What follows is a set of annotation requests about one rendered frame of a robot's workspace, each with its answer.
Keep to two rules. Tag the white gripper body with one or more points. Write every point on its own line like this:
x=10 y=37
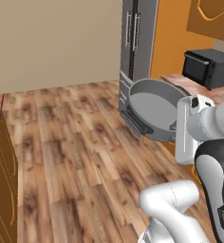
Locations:
x=182 y=136

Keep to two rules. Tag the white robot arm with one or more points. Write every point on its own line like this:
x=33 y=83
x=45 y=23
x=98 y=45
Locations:
x=177 y=202

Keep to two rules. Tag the black microwave oven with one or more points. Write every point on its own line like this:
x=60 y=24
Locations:
x=209 y=68

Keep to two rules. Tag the orange tall cupboard panel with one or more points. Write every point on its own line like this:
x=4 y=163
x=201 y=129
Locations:
x=171 y=38

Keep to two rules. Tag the grey fridge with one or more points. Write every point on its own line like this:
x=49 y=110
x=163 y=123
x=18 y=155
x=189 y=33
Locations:
x=139 y=38

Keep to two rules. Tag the orange base cupboards with drawers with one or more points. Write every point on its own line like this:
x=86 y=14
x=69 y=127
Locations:
x=3 y=190

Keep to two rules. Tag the orange wall cupboard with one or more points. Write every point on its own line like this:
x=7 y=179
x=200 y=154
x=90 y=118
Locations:
x=212 y=15

